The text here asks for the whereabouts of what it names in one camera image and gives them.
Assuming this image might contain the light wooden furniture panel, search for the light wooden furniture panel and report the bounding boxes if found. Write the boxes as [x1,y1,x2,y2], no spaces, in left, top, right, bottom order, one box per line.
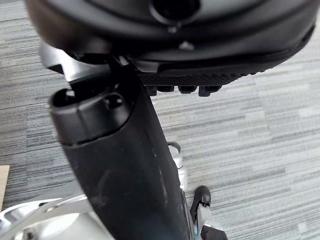
[0,164,11,210]

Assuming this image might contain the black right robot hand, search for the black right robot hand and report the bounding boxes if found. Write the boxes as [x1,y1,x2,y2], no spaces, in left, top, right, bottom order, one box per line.
[23,0,320,240]

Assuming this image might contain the dark robot foot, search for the dark robot foot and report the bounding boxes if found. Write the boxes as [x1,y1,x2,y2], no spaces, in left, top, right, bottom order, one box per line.
[191,185,212,209]

